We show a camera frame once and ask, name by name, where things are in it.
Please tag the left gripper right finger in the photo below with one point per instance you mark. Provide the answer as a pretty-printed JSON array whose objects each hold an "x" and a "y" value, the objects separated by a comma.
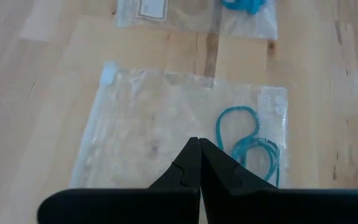
[{"x": 275, "y": 207}]

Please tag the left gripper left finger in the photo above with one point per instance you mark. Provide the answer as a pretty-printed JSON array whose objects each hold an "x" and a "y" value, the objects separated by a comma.
[{"x": 129, "y": 207}]

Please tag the clear plastic zip bag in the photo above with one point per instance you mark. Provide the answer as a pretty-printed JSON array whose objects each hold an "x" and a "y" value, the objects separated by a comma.
[
  {"x": 197, "y": 15},
  {"x": 166, "y": 124}
]

